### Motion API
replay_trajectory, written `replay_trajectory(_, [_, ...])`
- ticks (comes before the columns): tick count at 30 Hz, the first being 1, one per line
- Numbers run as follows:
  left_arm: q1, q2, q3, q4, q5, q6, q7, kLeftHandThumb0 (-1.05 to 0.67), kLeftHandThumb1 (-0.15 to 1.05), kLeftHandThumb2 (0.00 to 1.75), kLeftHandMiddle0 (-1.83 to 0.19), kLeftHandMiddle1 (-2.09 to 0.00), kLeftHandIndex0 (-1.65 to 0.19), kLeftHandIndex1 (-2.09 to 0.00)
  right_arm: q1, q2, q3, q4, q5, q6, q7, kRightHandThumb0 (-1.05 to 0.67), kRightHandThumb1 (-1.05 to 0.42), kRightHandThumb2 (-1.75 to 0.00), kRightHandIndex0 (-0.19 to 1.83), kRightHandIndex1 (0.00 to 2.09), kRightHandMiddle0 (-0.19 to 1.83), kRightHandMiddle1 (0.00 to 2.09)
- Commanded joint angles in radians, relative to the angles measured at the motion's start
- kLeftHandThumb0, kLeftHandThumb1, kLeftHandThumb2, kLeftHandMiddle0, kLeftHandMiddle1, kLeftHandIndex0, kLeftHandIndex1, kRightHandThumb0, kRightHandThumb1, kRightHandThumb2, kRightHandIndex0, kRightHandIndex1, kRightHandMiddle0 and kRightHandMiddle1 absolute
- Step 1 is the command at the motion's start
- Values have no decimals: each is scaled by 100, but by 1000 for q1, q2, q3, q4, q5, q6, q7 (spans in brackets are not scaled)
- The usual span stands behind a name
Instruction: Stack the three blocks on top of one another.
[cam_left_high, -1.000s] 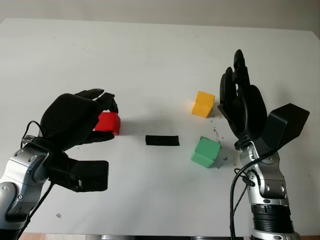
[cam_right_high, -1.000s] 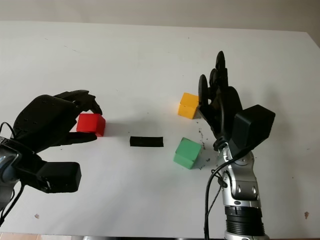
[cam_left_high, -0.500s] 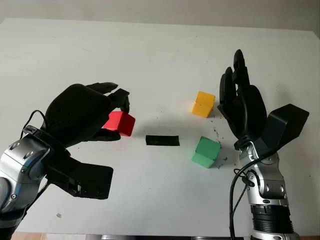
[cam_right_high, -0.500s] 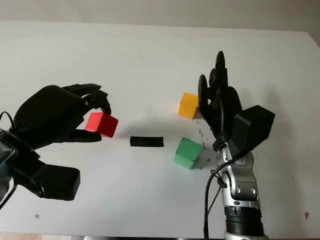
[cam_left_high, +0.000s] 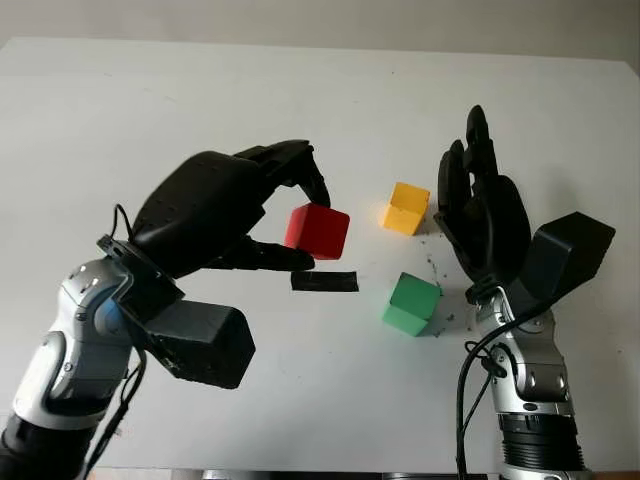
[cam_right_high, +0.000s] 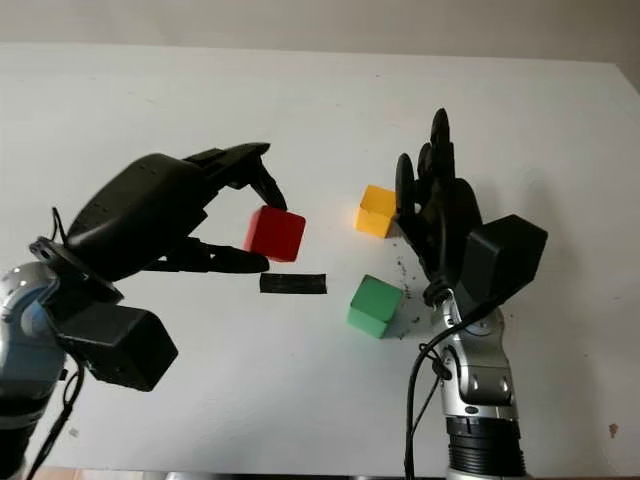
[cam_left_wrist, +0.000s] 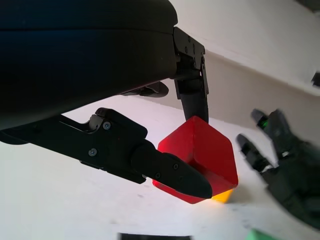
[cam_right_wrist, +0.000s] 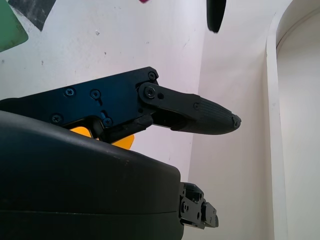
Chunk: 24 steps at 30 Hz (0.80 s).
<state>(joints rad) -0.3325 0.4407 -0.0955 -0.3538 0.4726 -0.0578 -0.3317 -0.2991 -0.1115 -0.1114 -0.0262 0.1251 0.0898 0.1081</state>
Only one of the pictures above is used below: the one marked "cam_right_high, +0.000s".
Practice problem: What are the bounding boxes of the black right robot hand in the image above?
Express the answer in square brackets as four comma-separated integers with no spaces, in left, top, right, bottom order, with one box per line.
[394,107,484,304]

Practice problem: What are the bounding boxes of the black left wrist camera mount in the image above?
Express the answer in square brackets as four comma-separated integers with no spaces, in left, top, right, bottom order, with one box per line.
[28,237,180,393]

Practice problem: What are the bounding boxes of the green cube block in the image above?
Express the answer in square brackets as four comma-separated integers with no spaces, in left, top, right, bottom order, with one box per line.
[346,274,405,341]

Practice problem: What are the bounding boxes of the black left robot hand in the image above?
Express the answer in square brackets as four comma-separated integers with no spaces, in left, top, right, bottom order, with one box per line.
[64,142,289,282]

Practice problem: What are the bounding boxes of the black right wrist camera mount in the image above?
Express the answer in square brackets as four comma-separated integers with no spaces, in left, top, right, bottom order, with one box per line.
[457,213,549,312]

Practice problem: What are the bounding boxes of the red cube block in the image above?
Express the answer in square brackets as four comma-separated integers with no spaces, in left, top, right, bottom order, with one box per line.
[243,206,307,263]

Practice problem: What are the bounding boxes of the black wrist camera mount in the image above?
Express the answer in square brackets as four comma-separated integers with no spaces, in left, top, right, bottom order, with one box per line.
[28,237,180,393]
[457,213,549,312]

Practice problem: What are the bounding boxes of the black flat rectangular block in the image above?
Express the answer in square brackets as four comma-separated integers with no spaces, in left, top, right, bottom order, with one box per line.
[258,272,328,296]

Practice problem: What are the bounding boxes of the yellow cube block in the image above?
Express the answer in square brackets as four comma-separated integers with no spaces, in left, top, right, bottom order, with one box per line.
[354,184,399,240]

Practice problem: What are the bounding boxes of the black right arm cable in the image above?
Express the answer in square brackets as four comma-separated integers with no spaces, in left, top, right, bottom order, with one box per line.
[402,292,504,480]

